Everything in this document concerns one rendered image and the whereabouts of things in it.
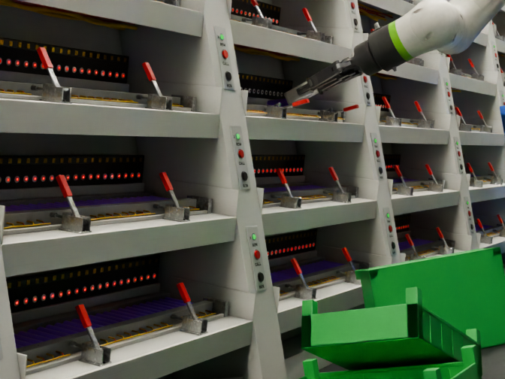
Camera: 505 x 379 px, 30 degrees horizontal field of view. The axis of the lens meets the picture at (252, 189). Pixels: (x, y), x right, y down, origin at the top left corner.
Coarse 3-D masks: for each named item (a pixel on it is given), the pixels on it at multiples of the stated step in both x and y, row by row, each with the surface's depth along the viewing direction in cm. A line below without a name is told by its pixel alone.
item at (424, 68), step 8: (416, 56) 302; (424, 56) 301; (432, 56) 299; (440, 56) 298; (408, 64) 274; (416, 64) 285; (424, 64) 301; (432, 64) 300; (384, 72) 259; (392, 72) 264; (400, 72) 269; (408, 72) 275; (416, 72) 281; (424, 72) 287; (432, 72) 293; (424, 80) 288; (432, 80) 294
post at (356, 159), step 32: (288, 0) 246; (320, 0) 242; (288, 64) 247; (320, 64) 242; (320, 96) 242; (352, 96) 238; (320, 160) 243; (352, 160) 239; (384, 192) 241; (352, 224) 239; (384, 224) 237; (320, 256) 244
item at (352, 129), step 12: (312, 108) 243; (324, 108) 242; (336, 108) 240; (360, 108) 237; (252, 120) 187; (264, 120) 191; (276, 120) 195; (288, 120) 200; (300, 120) 205; (312, 120) 212; (348, 120) 239; (360, 120) 237; (252, 132) 187; (264, 132) 191; (276, 132) 196; (288, 132) 201; (300, 132) 206; (312, 132) 211; (324, 132) 217; (336, 132) 222; (348, 132) 229; (360, 132) 235
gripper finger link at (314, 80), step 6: (336, 60) 208; (330, 66) 210; (318, 72) 212; (324, 72) 211; (330, 72) 210; (336, 72) 208; (312, 78) 213; (318, 78) 212; (324, 78) 211; (330, 78) 211; (318, 84) 212
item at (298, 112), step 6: (246, 108) 195; (252, 108) 198; (258, 108) 199; (264, 108) 202; (288, 108) 212; (294, 108) 214; (288, 114) 208; (294, 114) 211; (300, 114) 215; (306, 114) 219; (312, 114) 223; (318, 114) 226
